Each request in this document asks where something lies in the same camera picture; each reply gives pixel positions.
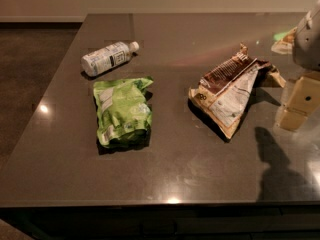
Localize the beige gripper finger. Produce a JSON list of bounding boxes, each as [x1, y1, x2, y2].
[[275, 72, 320, 131]]

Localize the green rice chip bag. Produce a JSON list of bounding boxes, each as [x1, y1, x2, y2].
[[93, 77, 153, 149]]

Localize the brown and white snack bag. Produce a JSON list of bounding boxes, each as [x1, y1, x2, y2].
[[188, 43, 286, 139]]

